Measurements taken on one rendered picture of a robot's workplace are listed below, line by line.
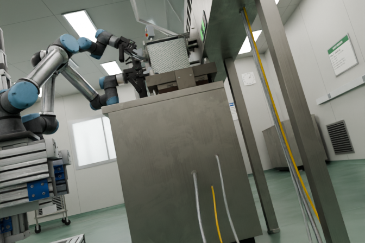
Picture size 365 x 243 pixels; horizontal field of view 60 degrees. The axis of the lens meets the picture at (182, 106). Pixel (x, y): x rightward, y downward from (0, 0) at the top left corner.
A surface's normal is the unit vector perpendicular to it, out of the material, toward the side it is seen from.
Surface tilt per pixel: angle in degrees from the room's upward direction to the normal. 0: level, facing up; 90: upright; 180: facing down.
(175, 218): 90
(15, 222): 90
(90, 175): 90
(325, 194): 90
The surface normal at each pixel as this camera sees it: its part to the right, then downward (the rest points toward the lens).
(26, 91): 0.73, -0.20
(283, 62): 0.00, -0.19
